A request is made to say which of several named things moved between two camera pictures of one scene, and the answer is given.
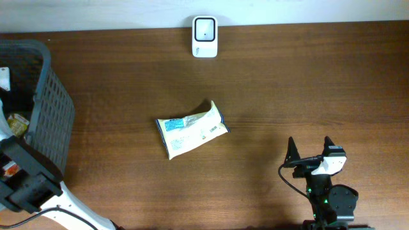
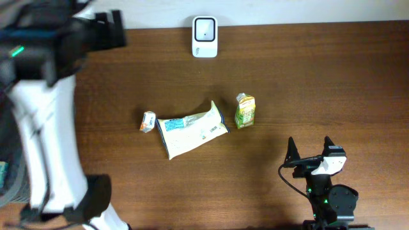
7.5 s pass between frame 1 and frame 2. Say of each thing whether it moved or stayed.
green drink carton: moved
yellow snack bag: stayed
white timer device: stayed
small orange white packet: moved
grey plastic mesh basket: moved
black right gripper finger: stayed
